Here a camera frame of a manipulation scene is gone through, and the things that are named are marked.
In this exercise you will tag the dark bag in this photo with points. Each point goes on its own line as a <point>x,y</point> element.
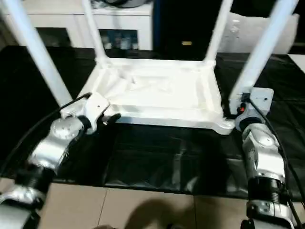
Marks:
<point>128,2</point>

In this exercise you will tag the white plastic table leg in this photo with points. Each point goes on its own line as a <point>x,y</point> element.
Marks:
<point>43,59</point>
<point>259,55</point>
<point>95,31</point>
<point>216,31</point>

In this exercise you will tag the white flat board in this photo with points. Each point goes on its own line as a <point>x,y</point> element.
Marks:
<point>297,60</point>

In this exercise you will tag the black sofa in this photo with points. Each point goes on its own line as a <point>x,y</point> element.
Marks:
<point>181,23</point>

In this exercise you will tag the light grey pillow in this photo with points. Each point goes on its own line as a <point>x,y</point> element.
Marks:
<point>281,35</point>

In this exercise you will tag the dark robot foot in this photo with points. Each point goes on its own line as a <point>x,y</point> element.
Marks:
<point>104,227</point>

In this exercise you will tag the small white cup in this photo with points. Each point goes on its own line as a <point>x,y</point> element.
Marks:
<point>134,45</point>

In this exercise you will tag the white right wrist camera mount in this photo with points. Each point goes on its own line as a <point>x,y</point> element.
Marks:
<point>262,97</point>

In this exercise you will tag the black work mat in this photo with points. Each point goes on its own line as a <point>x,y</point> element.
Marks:
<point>155,155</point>

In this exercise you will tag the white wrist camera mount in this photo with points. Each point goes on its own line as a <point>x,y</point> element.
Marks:
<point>95,105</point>
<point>262,97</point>

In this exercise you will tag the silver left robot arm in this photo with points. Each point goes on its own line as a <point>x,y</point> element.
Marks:
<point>47,148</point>

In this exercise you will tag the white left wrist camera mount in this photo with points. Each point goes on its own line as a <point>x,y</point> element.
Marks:
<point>95,105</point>

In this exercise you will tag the white cabinet with glass doors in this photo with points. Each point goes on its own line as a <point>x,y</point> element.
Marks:
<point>71,19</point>

